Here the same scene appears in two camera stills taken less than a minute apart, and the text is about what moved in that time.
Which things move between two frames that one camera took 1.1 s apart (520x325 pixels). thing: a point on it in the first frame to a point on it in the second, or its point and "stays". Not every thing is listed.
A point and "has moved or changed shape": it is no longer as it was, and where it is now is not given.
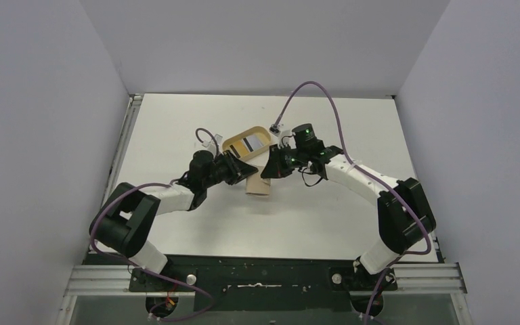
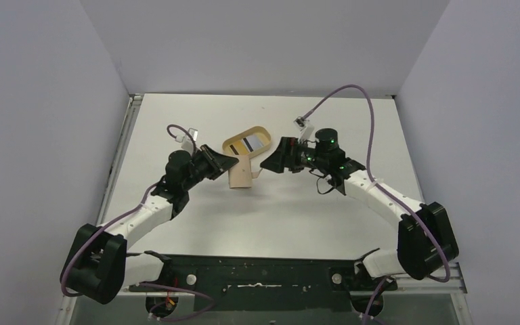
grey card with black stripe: [252, 142] stays
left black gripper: [237, 170] to [217, 163]
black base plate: [257, 284] stays
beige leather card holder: [255, 184] has moved or changed shape
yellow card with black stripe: [239, 148] stays
